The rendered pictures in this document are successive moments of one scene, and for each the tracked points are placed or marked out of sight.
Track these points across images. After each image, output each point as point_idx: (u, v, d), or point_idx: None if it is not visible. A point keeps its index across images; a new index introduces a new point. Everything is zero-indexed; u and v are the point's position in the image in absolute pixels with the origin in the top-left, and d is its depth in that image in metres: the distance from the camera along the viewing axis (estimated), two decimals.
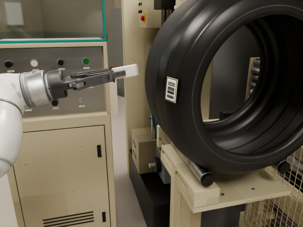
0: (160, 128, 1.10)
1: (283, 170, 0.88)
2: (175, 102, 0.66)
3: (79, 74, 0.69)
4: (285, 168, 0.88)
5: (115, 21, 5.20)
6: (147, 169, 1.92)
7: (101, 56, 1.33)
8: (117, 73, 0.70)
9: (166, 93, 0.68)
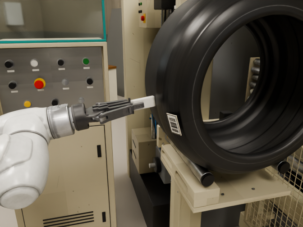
0: (160, 128, 1.10)
1: (286, 169, 0.88)
2: (181, 134, 0.70)
3: (100, 107, 0.73)
4: (285, 167, 0.87)
5: (115, 21, 5.20)
6: (147, 169, 1.92)
7: (101, 56, 1.33)
8: (135, 105, 0.75)
9: (170, 127, 0.72)
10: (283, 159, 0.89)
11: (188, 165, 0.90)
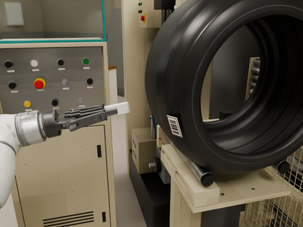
0: (160, 128, 1.10)
1: (285, 169, 0.88)
2: (181, 136, 0.70)
3: (72, 114, 0.72)
4: (285, 167, 0.87)
5: (115, 21, 5.20)
6: (147, 169, 1.92)
7: (101, 56, 1.33)
8: (108, 111, 0.73)
9: (171, 129, 0.72)
10: (284, 159, 0.89)
11: (188, 163, 0.90)
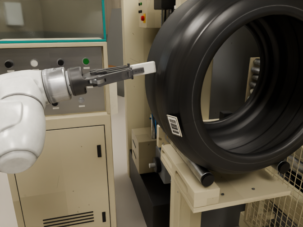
0: (160, 128, 1.10)
1: (286, 169, 0.88)
2: (181, 136, 0.70)
3: (98, 71, 0.70)
4: (285, 167, 0.87)
5: (115, 21, 5.20)
6: (147, 169, 1.92)
7: (101, 56, 1.33)
8: (135, 70, 0.71)
9: (171, 129, 0.72)
10: (284, 159, 0.89)
11: (188, 163, 0.90)
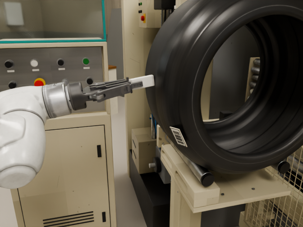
0: (160, 128, 1.10)
1: (283, 169, 0.88)
2: (186, 146, 0.71)
3: (98, 86, 0.71)
4: (285, 168, 0.88)
5: (115, 21, 5.20)
6: (147, 169, 1.92)
7: (101, 56, 1.33)
8: (134, 84, 0.73)
9: (176, 139, 0.74)
10: None
11: None
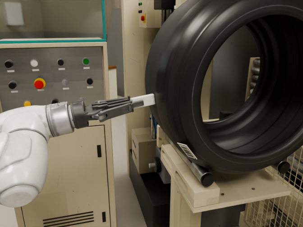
0: (160, 128, 1.10)
1: (286, 166, 0.87)
2: (196, 158, 0.73)
3: (100, 105, 0.73)
4: (284, 168, 0.88)
5: (115, 21, 5.20)
6: (147, 169, 1.92)
7: (101, 56, 1.33)
8: (135, 103, 0.74)
9: (185, 153, 0.76)
10: (274, 164, 0.89)
11: None
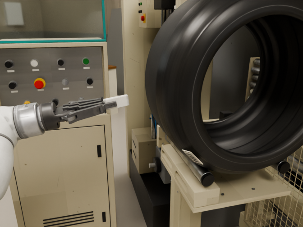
0: (160, 128, 1.10)
1: (286, 168, 0.88)
2: (202, 164, 0.74)
3: (71, 106, 0.71)
4: (284, 167, 0.87)
5: (115, 21, 5.20)
6: (147, 169, 1.92)
7: (101, 56, 1.33)
8: (107, 104, 0.72)
9: (191, 159, 0.77)
10: None
11: (189, 167, 0.90)
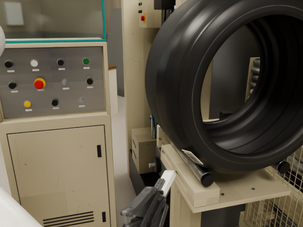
0: (160, 128, 1.10)
1: (286, 168, 0.88)
2: (202, 164, 0.74)
3: None
4: (284, 167, 0.87)
5: (115, 21, 5.20)
6: (147, 169, 1.92)
7: (101, 56, 1.33)
8: (155, 185, 0.62)
9: (191, 159, 0.77)
10: None
11: (189, 167, 0.90)
